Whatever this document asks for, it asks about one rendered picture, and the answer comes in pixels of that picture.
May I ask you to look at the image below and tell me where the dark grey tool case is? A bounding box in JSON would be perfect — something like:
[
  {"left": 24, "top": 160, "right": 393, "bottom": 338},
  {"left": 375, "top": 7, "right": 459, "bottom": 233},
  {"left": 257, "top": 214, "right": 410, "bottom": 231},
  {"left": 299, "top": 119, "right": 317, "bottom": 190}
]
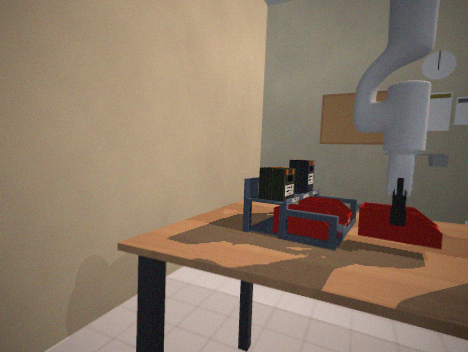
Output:
[{"left": 289, "top": 160, "right": 315, "bottom": 193}]

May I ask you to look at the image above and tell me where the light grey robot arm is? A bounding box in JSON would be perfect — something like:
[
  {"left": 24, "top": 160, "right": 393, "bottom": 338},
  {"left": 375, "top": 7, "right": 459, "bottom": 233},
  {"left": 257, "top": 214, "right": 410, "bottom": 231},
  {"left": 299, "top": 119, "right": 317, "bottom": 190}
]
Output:
[{"left": 354, "top": 0, "right": 440, "bottom": 153}]

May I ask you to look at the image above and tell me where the red bin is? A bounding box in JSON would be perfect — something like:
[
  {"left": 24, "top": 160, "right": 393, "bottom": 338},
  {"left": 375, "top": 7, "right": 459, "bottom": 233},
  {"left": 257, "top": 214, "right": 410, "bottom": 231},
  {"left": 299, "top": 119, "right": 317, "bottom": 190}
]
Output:
[
  {"left": 273, "top": 204, "right": 331, "bottom": 240},
  {"left": 298, "top": 196, "right": 353, "bottom": 227},
  {"left": 358, "top": 202, "right": 443, "bottom": 249}
]

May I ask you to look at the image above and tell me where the olive green tool case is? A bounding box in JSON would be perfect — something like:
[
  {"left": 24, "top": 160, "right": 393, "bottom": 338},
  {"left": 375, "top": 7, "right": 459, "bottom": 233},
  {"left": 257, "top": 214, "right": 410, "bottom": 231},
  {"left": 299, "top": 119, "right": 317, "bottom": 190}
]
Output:
[{"left": 259, "top": 167, "right": 296, "bottom": 202}]

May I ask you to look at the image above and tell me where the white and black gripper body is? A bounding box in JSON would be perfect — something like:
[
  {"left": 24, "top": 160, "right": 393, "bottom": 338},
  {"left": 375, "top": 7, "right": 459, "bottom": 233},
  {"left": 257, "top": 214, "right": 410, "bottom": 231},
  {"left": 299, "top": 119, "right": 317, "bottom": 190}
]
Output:
[{"left": 384, "top": 153, "right": 422, "bottom": 198}]

